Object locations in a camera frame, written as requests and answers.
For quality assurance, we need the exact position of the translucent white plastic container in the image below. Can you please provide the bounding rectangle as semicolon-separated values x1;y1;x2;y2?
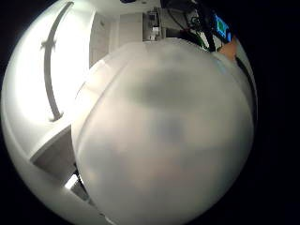
70;37;255;225

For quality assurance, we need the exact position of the white shelf unit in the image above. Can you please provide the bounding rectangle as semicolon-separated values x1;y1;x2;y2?
142;8;164;42

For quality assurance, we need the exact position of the white door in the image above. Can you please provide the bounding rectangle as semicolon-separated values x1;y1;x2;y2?
89;13;111;68

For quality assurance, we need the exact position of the black cable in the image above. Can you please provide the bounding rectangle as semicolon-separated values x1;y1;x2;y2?
235;57;259;123

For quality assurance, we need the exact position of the bright window with grey frame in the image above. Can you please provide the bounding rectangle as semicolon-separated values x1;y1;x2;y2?
7;1;97;128

